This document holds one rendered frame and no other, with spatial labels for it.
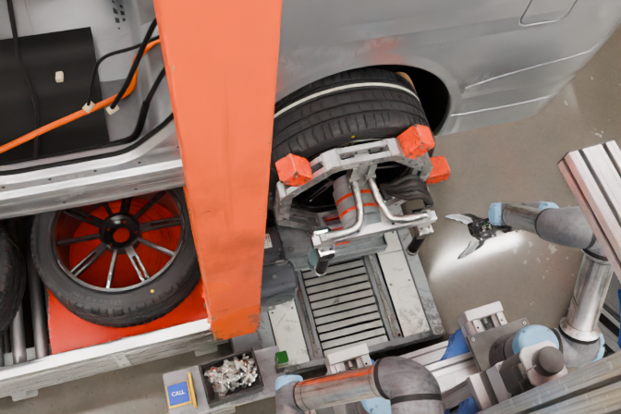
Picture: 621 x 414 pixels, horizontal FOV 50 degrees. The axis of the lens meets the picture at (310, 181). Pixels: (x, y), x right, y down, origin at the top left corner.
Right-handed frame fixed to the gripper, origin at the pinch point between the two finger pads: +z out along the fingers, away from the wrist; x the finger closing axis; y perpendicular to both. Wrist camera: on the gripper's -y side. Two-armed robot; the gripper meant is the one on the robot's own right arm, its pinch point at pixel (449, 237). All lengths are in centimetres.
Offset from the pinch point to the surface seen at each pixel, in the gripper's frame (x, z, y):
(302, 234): -15, 43, -66
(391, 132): -38.7, 13.9, 17.4
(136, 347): 9, 117, -33
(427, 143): -31.7, 5.0, 22.4
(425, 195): -16.3, 7.9, 13.7
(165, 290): -9, 101, -28
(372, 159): -31.6, 23.0, 20.9
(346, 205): -20.4, 32.3, 2.5
